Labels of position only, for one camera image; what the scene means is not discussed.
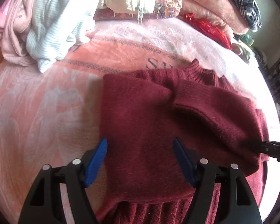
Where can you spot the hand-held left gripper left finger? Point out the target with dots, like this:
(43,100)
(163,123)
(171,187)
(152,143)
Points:
(96,163)

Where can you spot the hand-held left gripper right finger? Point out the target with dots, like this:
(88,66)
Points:
(183,162)

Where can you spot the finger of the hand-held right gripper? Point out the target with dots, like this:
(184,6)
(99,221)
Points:
(267,146)

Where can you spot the dark red knit sweater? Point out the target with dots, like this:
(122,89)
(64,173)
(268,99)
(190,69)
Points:
(154,121)

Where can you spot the pink printed blanket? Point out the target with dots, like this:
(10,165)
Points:
(60,98)

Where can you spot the red shiny fabric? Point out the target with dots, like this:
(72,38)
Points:
(207,26)

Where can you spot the plaid shirt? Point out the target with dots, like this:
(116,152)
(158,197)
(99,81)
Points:
(245,4)

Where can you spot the white striped garment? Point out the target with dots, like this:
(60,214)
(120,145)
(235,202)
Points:
(58,16)

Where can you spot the pink fluffy folded blanket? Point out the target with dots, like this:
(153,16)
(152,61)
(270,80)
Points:
(212,2)

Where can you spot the pink garment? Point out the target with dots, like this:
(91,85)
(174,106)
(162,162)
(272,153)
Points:
(14,28)

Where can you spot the patterned orange cloth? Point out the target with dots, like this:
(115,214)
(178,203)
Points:
(168,0)

